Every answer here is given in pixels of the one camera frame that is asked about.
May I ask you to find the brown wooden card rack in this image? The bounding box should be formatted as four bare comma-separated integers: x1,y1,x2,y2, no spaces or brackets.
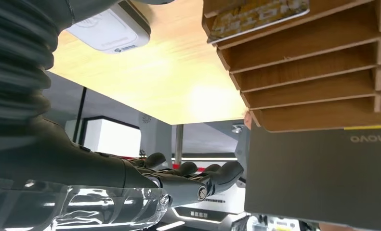
202,0,381,133

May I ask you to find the white card reader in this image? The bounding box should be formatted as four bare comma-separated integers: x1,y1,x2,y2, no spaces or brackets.
66,2,152,54

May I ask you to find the white black-framed display panel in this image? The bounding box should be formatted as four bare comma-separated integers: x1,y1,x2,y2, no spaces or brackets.
64,116,142,159

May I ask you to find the white booth with sign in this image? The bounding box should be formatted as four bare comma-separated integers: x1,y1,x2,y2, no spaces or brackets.
157,183,251,231

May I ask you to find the grey kiosk stand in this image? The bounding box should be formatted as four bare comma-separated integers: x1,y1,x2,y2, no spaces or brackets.
138,112,173,167

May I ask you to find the grey laptop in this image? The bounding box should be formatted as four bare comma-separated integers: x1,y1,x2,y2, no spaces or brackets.
244,125,381,231

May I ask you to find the black stanchion post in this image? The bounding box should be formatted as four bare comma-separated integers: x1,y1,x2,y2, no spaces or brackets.
72,87,88,144

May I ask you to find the chrome stanchion post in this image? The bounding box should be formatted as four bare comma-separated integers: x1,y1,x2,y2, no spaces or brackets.
174,124,184,165

